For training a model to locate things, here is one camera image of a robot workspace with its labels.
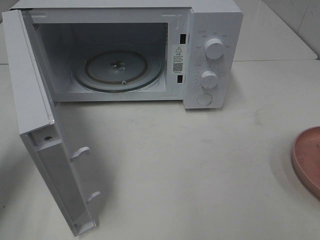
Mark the round white door button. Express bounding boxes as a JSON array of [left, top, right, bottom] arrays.
[[197, 93, 213, 106]]

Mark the white microwave door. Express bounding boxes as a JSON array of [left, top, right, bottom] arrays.
[[1, 9, 102, 238]]

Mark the pink round plate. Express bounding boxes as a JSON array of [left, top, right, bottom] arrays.
[[291, 126, 320, 199]]

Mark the lower white microwave knob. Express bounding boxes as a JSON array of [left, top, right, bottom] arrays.
[[200, 70, 219, 89]]

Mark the white microwave knob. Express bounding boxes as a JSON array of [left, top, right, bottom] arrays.
[[200, 70, 219, 89], [204, 37, 225, 60]]

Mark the glass microwave turntable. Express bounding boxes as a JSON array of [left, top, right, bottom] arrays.
[[73, 49, 165, 93]]

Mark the white warning label sticker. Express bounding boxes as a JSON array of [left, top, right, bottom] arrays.
[[171, 44, 185, 74]]

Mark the white microwave oven body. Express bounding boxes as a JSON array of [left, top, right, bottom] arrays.
[[2, 0, 243, 109]]

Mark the upper white microwave knob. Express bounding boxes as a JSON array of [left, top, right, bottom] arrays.
[[204, 37, 225, 60]]

